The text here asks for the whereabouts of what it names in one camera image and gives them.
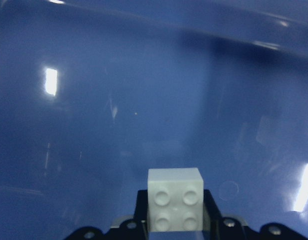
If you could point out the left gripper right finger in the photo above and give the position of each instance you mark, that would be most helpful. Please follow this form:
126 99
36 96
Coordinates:
211 217

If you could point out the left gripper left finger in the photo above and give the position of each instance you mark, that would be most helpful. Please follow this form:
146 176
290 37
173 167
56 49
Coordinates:
141 213

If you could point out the white block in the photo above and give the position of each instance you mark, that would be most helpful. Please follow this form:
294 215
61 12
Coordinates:
175 199

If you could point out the blue plastic tray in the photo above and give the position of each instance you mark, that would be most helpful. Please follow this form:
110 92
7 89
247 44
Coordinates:
94 93

